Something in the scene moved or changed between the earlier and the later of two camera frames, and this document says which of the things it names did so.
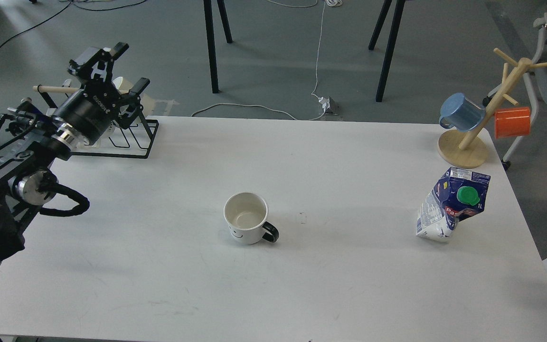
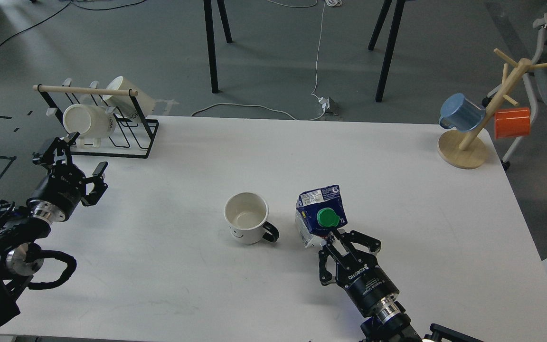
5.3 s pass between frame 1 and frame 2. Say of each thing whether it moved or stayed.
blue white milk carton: moved
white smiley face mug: stayed
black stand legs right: stayed
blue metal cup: stayed
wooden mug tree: stayed
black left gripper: moved
